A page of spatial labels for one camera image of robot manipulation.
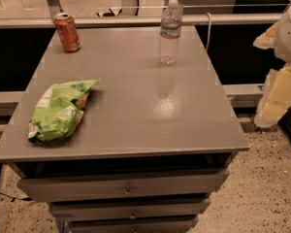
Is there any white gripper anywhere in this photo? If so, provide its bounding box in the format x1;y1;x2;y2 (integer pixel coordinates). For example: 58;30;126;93
253;5;291;128

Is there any green rice chip bag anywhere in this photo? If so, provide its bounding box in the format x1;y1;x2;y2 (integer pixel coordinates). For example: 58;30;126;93
28;80;98;145

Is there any clear plastic water bottle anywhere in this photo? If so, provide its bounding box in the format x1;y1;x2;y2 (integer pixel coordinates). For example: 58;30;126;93
159;0;182;65

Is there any grey metal railing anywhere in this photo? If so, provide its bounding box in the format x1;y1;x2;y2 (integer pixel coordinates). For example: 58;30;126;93
0;14;281;29

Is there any grey drawer cabinet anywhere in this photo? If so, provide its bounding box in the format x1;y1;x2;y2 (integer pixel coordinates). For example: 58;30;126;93
0;26;248;233

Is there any orange soda can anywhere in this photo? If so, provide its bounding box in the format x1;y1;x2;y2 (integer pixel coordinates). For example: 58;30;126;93
54;13;81;52

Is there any white hanging cable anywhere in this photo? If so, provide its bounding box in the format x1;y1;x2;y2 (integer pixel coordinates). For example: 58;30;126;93
205;12;213;52

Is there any black floor cable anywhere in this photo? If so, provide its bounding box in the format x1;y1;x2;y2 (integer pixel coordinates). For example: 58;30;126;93
0;190;33;203

